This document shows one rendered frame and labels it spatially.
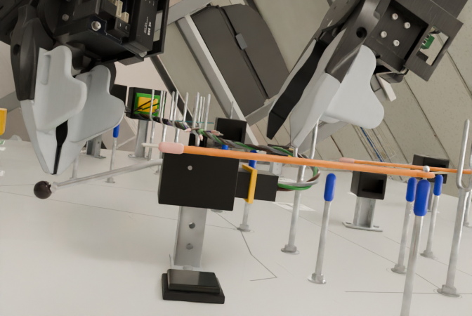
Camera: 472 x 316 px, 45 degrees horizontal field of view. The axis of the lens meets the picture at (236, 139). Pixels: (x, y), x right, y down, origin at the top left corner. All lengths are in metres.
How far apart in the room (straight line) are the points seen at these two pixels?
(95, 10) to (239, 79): 1.11
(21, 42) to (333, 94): 0.23
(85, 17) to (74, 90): 0.05
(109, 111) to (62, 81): 0.04
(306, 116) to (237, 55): 1.10
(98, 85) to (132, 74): 7.57
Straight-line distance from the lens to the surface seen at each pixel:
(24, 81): 0.44
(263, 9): 1.99
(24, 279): 0.40
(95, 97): 0.45
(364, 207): 0.74
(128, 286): 0.40
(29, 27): 0.44
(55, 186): 0.44
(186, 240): 0.44
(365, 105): 0.42
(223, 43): 1.48
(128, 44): 0.44
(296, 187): 0.46
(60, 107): 0.42
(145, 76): 8.04
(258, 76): 1.52
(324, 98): 0.40
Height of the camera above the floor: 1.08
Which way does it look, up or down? 13 degrees up
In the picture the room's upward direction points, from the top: 58 degrees clockwise
